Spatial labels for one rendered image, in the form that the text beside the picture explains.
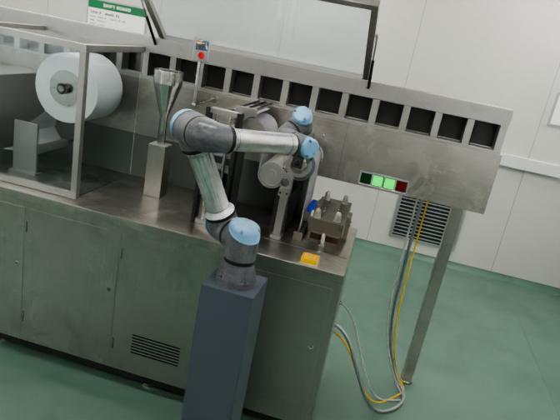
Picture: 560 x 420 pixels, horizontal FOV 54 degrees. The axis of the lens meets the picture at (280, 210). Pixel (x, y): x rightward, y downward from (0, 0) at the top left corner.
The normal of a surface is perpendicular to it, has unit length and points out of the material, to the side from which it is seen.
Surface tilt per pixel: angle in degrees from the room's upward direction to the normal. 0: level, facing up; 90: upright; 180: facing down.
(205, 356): 90
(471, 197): 90
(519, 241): 90
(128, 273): 90
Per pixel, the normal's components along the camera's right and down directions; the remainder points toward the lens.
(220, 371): -0.25, 0.26
